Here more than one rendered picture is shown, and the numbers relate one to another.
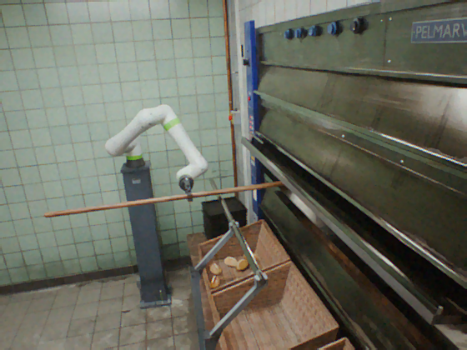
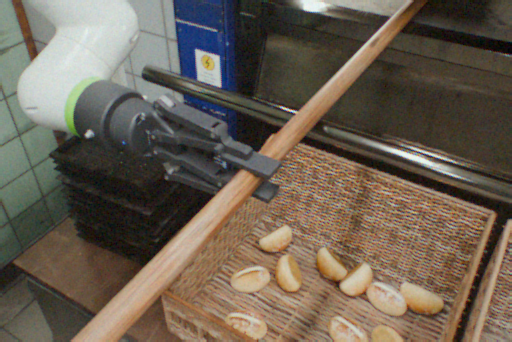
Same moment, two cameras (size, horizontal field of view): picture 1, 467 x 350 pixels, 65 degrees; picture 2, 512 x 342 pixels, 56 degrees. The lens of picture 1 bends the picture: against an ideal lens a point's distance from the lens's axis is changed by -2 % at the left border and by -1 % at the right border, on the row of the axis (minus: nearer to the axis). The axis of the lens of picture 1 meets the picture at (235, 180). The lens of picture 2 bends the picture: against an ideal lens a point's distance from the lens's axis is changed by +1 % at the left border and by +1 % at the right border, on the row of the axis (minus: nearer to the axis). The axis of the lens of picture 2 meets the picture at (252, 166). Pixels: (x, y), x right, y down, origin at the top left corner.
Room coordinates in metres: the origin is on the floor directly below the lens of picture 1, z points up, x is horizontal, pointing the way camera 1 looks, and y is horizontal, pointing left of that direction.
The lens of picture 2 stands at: (1.72, 0.60, 1.58)
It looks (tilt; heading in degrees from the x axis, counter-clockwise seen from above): 40 degrees down; 313
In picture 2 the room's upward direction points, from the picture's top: straight up
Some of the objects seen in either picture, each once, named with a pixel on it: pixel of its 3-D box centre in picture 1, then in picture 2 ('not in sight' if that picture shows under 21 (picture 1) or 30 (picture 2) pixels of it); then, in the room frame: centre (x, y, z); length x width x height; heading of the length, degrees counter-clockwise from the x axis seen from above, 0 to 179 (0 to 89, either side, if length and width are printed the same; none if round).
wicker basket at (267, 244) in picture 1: (240, 261); (325, 273); (2.06, 0.00, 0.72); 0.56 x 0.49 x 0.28; 11
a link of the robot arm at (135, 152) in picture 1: (131, 145); not in sight; (2.70, 0.75, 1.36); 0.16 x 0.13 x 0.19; 148
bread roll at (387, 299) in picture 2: not in sight; (386, 296); (1.95, -0.11, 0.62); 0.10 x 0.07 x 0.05; 179
